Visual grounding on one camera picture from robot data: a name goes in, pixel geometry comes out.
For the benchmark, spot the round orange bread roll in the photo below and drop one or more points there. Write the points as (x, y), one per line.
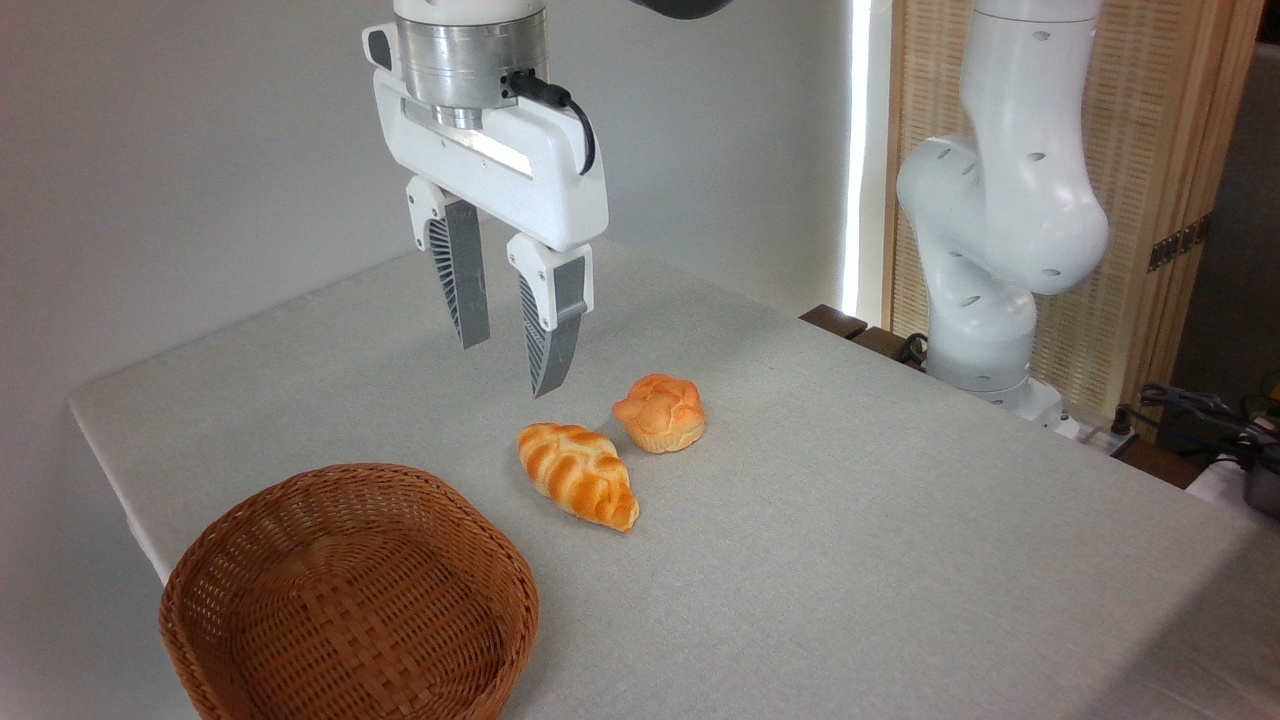
(660, 412)

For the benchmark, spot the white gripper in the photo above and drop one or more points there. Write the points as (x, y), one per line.
(540, 180)

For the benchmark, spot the wooden bamboo folding screen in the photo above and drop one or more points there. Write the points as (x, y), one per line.
(1150, 120)

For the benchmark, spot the white power strip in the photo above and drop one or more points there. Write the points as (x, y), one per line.
(1100, 437)

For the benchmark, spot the grey tablecloth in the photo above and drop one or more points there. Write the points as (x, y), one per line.
(850, 550)

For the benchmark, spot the dark wooden base board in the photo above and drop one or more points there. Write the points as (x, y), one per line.
(835, 322)

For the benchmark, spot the black metal screen hinge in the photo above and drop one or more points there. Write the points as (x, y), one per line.
(1180, 242)

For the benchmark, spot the long braided bread loaf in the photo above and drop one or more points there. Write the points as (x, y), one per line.
(578, 472)

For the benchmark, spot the brown wicker basket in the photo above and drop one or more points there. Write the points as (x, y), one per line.
(350, 610)

